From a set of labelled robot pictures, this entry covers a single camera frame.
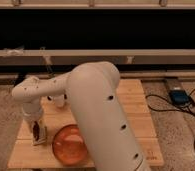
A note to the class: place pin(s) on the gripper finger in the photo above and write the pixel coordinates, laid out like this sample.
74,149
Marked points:
42,132

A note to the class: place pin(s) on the blue power adapter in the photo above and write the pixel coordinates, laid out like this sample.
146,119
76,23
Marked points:
179,97

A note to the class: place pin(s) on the wooden table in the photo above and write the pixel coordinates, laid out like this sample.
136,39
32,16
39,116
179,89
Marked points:
132,97

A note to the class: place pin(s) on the orange bowl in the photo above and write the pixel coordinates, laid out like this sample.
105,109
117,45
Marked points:
68,146

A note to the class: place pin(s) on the translucent plastic cup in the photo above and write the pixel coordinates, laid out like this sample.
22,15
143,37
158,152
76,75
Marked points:
59,101

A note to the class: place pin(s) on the white sponge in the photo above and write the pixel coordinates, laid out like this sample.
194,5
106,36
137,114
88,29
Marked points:
38,142

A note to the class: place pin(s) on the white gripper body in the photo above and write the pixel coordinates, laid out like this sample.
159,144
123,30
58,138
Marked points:
32,116

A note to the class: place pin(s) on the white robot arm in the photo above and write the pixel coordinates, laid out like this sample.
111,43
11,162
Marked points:
91,93

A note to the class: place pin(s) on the dark red pepper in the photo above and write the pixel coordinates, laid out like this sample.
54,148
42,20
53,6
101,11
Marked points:
36,131

